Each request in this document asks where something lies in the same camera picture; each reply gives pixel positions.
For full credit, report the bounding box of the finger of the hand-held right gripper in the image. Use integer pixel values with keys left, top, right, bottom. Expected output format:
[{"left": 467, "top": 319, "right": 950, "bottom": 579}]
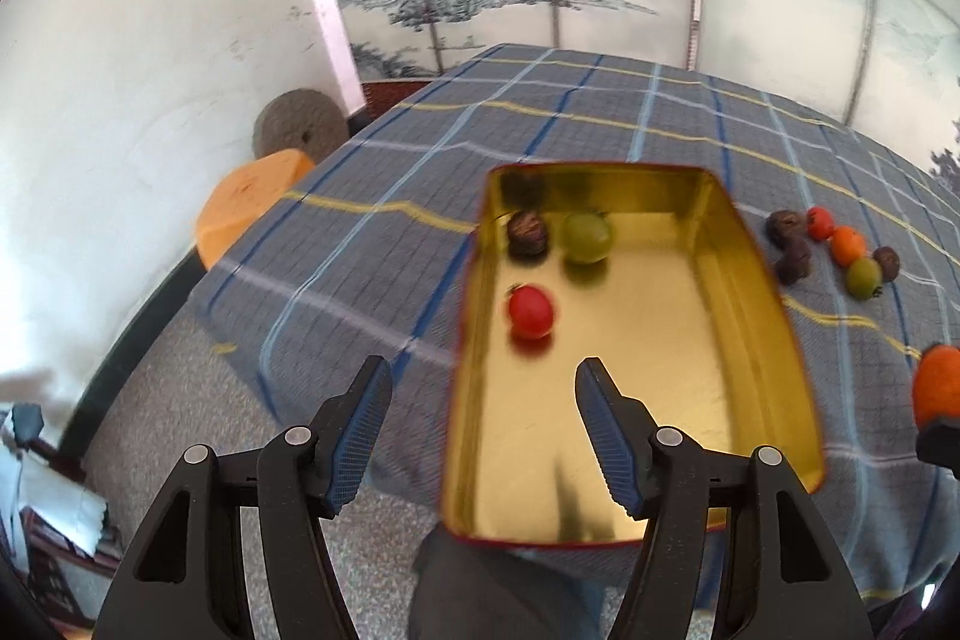
[{"left": 916, "top": 415, "right": 960, "bottom": 485}]

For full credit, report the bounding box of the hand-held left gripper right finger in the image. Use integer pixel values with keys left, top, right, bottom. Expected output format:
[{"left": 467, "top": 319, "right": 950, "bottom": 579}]
[{"left": 574, "top": 356, "right": 875, "bottom": 640}]

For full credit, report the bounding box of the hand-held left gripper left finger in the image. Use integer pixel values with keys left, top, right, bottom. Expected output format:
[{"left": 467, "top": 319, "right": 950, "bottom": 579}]
[{"left": 94, "top": 355, "right": 395, "bottom": 640}]

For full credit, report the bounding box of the small orange mandarin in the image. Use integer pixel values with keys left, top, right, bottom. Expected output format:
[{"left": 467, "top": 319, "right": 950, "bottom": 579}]
[
  {"left": 831, "top": 226, "right": 869, "bottom": 266},
  {"left": 911, "top": 344, "right": 960, "bottom": 427}
]

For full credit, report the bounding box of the gold metal tin tray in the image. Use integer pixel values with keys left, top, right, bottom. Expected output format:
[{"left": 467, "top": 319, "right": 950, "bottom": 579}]
[{"left": 441, "top": 161, "right": 826, "bottom": 547}]

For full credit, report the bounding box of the green tomato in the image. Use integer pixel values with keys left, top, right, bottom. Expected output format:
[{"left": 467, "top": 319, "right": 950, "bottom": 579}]
[
  {"left": 562, "top": 212, "right": 614, "bottom": 264},
  {"left": 846, "top": 257, "right": 884, "bottom": 300}
]

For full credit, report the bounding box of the blue grey plaid tablecloth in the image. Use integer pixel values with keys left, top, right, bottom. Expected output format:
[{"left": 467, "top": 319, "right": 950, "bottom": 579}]
[{"left": 187, "top": 42, "right": 960, "bottom": 603}]

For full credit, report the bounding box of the orange round stool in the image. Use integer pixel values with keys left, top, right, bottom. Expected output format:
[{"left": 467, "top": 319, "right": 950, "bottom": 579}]
[{"left": 195, "top": 149, "right": 317, "bottom": 270}]

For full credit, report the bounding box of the white scalloped cloth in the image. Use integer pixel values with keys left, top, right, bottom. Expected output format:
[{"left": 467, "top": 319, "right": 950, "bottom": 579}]
[{"left": 0, "top": 445, "right": 110, "bottom": 555}]

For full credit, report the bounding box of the grey round millstone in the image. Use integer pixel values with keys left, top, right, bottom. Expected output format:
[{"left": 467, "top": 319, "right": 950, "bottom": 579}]
[{"left": 253, "top": 87, "right": 350, "bottom": 163}]

